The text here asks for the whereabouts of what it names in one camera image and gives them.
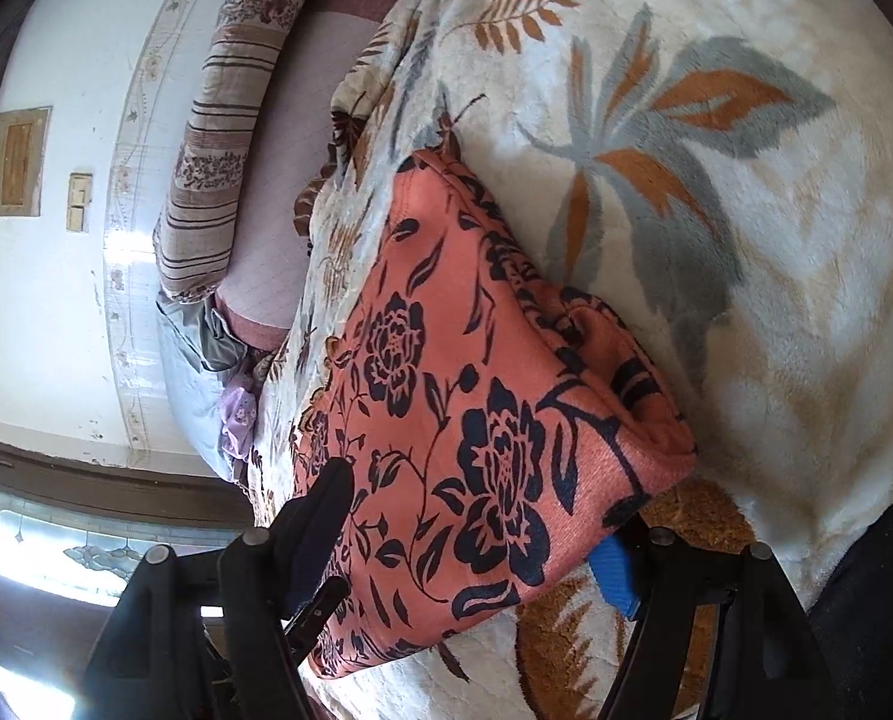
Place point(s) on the leaf print blanket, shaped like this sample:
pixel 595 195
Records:
pixel 716 240

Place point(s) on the dark cloth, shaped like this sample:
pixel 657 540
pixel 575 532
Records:
pixel 874 615

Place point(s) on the purple cloth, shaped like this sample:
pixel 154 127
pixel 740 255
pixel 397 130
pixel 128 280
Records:
pixel 238 420

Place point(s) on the wall switch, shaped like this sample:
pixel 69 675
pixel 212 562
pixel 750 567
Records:
pixel 80 200

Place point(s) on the orange floral shirt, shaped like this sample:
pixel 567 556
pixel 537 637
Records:
pixel 476 420

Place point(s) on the stained glass window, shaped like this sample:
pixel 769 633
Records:
pixel 79 540

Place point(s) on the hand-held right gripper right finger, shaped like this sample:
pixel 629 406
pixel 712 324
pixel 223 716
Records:
pixel 615 577

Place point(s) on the striped floral pillow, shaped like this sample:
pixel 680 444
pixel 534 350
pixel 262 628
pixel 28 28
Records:
pixel 229 112

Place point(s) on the grey blue pillow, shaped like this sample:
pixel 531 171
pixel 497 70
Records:
pixel 188 375

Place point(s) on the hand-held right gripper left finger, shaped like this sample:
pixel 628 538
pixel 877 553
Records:
pixel 319 525

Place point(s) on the pink bolster pillow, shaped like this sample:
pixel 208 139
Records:
pixel 296 150

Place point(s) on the wooden wall panel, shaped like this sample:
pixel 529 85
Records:
pixel 17 161

